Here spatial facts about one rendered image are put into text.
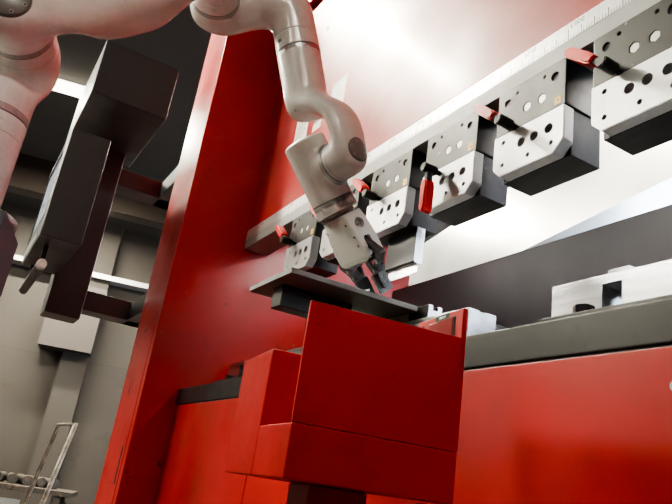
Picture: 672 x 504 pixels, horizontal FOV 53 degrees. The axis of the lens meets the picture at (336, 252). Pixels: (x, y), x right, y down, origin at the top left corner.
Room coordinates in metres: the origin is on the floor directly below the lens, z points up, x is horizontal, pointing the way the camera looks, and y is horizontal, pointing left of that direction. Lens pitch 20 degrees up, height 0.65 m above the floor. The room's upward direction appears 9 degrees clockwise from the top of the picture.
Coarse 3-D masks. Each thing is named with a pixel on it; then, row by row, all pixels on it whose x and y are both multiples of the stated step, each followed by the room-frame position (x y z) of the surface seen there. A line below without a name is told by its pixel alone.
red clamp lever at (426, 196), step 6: (426, 162) 1.10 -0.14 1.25; (420, 168) 1.11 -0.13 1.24; (426, 168) 1.10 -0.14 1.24; (432, 168) 1.10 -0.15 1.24; (426, 174) 1.11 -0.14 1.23; (432, 174) 1.11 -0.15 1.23; (438, 174) 1.12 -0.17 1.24; (426, 180) 1.10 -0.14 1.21; (426, 186) 1.10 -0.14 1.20; (432, 186) 1.11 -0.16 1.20; (420, 192) 1.11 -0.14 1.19; (426, 192) 1.10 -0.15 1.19; (432, 192) 1.11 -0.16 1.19; (420, 198) 1.11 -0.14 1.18; (426, 198) 1.10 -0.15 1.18; (432, 198) 1.11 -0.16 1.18; (420, 204) 1.11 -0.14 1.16; (426, 204) 1.10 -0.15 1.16; (420, 210) 1.11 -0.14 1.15; (426, 210) 1.11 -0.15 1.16
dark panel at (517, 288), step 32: (608, 224) 1.43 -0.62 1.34; (640, 224) 1.36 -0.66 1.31; (512, 256) 1.71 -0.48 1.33; (544, 256) 1.61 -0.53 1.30; (576, 256) 1.52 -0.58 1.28; (608, 256) 1.43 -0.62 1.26; (640, 256) 1.36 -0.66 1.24; (416, 288) 2.10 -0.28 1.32; (448, 288) 1.95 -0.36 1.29; (480, 288) 1.82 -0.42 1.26; (512, 288) 1.70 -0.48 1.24; (544, 288) 1.60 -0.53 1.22; (512, 320) 1.70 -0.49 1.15
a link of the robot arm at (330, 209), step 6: (336, 198) 1.16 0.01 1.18; (342, 198) 1.17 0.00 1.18; (348, 198) 1.17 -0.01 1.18; (354, 198) 1.19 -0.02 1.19; (324, 204) 1.17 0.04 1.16; (330, 204) 1.17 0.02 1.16; (336, 204) 1.17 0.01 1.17; (342, 204) 1.17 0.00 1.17; (348, 204) 1.18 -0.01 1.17; (318, 210) 1.19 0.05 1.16; (324, 210) 1.18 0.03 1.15; (330, 210) 1.17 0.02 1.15; (336, 210) 1.17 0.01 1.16; (342, 210) 1.18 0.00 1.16; (318, 216) 1.20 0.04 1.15; (324, 216) 1.18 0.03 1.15; (330, 216) 1.19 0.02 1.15
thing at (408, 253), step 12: (420, 228) 1.24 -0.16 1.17; (396, 240) 1.30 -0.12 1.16; (408, 240) 1.26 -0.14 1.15; (420, 240) 1.24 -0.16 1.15; (396, 252) 1.29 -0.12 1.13; (408, 252) 1.25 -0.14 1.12; (420, 252) 1.24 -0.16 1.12; (396, 264) 1.29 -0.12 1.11; (408, 264) 1.25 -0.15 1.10; (396, 276) 1.30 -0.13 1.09
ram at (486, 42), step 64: (384, 0) 1.41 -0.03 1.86; (448, 0) 1.16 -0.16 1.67; (512, 0) 0.98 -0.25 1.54; (576, 0) 0.85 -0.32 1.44; (640, 0) 0.75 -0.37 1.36; (384, 64) 1.37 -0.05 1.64; (448, 64) 1.14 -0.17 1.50; (320, 128) 1.64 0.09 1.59; (384, 128) 1.33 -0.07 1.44; (256, 192) 2.01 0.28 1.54
